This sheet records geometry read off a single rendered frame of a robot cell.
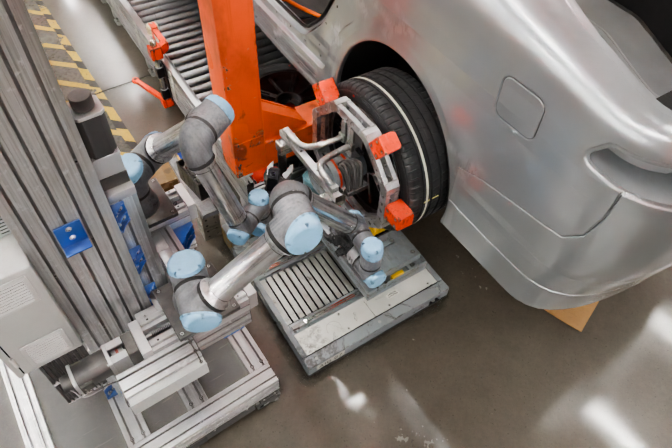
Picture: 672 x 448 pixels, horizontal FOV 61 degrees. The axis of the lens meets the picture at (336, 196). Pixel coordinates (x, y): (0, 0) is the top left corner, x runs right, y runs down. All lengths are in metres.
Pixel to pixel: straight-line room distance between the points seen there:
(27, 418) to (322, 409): 1.19
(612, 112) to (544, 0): 0.37
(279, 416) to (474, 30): 1.80
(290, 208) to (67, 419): 1.44
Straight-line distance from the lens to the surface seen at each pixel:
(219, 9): 2.19
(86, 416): 2.63
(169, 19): 4.40
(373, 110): 2.14
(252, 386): 2.50
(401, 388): 2.76
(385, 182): 2.10
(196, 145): 1.82
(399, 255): 2.84
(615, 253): 1.85
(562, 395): 2.95
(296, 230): 1.55
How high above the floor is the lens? 2.53
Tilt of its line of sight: 49 degrees down
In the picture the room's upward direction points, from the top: 3 degrees clockwise
